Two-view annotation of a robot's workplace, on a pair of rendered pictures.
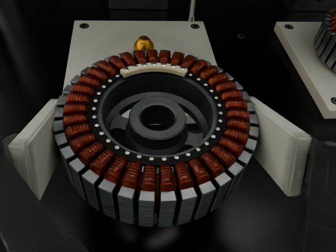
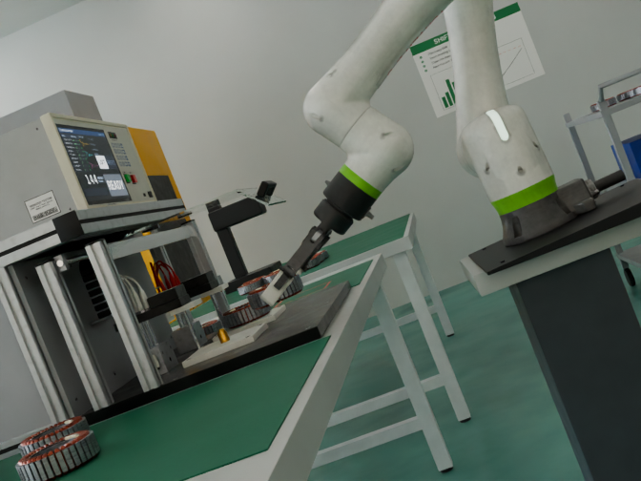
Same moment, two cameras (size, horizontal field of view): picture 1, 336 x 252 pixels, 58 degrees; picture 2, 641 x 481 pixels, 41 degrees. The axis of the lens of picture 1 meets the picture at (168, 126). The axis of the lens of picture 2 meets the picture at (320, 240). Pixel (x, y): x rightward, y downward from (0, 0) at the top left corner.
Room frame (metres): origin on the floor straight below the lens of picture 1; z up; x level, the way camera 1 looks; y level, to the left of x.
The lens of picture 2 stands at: (-0.54, 1.58, 0.95)
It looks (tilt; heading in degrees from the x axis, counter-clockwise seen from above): 2 degrees down; 289
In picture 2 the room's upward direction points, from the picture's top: 22 degrees counter-clockwise
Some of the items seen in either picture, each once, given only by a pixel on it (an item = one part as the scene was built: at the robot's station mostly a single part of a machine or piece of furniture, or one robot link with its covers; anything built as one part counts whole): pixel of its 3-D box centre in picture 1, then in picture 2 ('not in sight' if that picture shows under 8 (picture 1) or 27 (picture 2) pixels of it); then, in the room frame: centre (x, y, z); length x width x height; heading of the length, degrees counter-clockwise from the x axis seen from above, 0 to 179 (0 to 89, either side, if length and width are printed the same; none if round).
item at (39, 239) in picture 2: not in sight; (51, 250); (0.58, -0.03, 1.09); 0.68 x 0.44 x 0.05; 101
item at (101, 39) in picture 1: (143, 65); (226, 344); (0.24, 0.03, 0.78); 0.15 x 0.15 x 0.01; 11
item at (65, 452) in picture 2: not in sight; (58, 457); (0.27, 0.58, 0.77); 0.11 x 0.11 x 0.04
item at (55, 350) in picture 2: not in sight; (108, 312); (0.52, -0.04, 0.92); 0.66 x 0.01 x 0.30; 101
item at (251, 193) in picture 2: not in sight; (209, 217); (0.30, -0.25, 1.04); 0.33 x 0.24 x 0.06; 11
